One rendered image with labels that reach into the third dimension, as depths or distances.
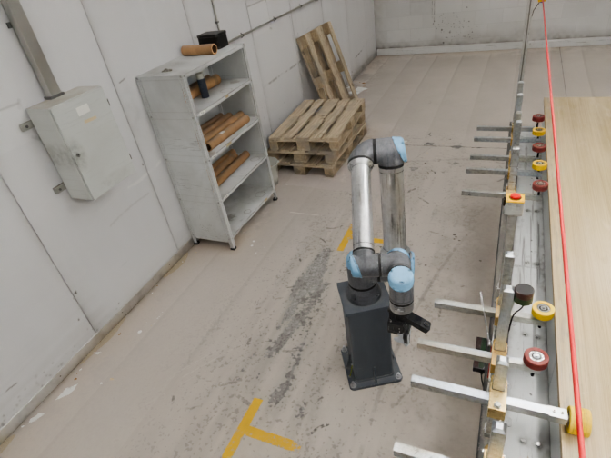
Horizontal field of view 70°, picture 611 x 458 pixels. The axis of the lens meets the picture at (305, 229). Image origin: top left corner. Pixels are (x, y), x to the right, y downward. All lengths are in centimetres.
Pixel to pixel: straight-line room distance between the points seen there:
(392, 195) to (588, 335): 93
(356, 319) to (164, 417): 133
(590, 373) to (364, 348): 118
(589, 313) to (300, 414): 157
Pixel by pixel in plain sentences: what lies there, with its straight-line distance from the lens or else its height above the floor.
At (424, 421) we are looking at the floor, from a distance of 266.
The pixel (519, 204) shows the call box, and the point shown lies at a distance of 200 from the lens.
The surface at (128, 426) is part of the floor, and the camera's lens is 304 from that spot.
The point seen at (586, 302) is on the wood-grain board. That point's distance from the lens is 207.
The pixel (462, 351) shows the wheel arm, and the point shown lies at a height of 86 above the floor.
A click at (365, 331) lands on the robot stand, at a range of 246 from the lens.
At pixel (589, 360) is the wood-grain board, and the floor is 90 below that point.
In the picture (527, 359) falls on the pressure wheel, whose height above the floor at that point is 91.
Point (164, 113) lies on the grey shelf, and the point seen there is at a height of 128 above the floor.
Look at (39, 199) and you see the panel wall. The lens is 314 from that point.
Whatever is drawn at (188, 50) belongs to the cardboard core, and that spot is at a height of 160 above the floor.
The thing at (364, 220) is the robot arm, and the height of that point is 126.
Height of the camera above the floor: 226
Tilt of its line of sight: 34 degrees down
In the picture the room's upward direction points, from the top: 10 degrees counter-clockwise
